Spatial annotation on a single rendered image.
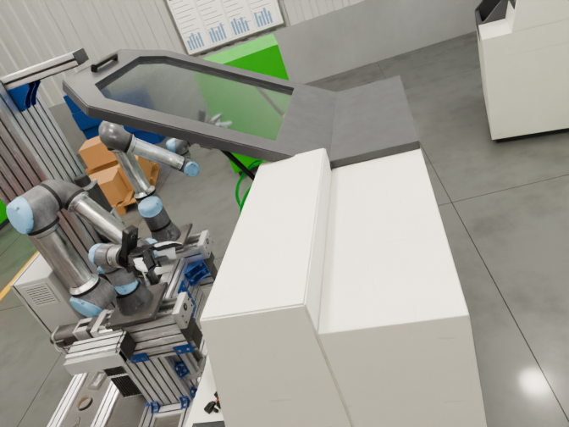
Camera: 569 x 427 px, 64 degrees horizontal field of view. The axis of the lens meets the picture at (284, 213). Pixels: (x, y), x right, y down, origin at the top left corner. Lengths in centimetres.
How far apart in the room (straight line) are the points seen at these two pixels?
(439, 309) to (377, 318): 11
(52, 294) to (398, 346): 174
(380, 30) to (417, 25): 61
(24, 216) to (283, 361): 108
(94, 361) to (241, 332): 127
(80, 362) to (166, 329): 37
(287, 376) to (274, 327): 15
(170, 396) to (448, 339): 202
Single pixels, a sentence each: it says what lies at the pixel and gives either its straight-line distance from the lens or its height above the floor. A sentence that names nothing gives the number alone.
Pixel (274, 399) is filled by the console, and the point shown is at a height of 129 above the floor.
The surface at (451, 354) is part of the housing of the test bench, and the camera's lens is 95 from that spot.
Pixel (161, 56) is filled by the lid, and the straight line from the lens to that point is 215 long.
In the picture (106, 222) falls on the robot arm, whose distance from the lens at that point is 176.
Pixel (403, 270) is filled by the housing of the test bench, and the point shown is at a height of 147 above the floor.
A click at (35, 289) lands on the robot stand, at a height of 118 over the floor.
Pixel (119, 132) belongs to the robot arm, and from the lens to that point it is 225.
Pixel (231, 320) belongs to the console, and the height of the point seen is 154.
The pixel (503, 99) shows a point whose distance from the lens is 450.
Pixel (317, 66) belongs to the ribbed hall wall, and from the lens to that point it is 835.
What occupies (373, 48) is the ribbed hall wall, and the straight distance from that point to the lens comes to 836.
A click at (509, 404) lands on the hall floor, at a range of 256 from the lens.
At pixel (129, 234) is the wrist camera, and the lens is 146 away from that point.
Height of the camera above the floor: 210
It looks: 29 degrees down
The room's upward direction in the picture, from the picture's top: 21 degrees counter-clockwise
